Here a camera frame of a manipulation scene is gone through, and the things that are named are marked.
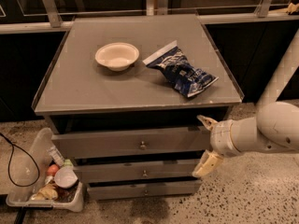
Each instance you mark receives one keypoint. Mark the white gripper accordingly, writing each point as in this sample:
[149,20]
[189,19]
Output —
[221,137]

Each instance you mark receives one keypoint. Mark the grey top drawer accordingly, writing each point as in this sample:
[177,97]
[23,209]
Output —
[132,142]

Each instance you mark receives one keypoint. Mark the grey drawer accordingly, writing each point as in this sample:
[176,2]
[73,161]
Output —
[144,190]
[132,142]
[135,170]

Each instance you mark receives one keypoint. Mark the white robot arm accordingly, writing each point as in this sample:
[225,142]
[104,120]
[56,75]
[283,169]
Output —
[274,129]

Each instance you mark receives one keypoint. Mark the grey middle drawer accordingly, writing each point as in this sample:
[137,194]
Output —
[135,170]

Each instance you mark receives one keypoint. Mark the grey bottom drawer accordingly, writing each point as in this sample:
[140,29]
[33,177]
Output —
[144,190]

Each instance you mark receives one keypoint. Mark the grey drawer cabinet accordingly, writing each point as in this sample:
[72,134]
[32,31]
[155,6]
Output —
[78,95]

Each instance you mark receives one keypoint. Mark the blue chip bag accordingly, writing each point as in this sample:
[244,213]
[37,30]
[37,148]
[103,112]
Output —
[183,77]

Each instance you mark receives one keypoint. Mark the white paper bowl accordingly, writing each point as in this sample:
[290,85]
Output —
[117,56]

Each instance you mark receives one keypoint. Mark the small white bowl in bin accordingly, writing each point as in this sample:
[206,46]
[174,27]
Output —
[65,178]

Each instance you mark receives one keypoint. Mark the white tube packet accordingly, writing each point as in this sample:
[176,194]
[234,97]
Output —
[56,156]

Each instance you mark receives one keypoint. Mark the red apple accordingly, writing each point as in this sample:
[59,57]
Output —
[52,170]

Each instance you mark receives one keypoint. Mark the yellow snack in bin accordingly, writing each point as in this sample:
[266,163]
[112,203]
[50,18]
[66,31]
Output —
[49,192]

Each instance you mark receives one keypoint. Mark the clear plastic bin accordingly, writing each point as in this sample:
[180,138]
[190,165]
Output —
[29,171]

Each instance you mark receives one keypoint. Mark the metal railing frame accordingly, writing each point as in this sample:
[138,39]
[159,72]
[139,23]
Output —
[41,16]

